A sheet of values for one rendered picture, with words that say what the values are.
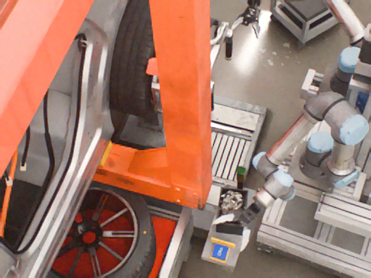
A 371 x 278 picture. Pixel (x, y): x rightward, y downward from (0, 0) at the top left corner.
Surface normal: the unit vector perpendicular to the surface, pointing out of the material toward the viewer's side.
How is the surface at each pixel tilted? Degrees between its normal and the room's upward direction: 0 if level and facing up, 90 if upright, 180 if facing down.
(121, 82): 65
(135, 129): 0
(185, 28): 90
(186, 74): 90
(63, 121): 10
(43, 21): 0
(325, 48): 0
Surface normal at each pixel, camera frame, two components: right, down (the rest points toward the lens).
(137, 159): -0.60, -0.58
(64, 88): -0.32, 0.56
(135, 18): -0.11, -0.43
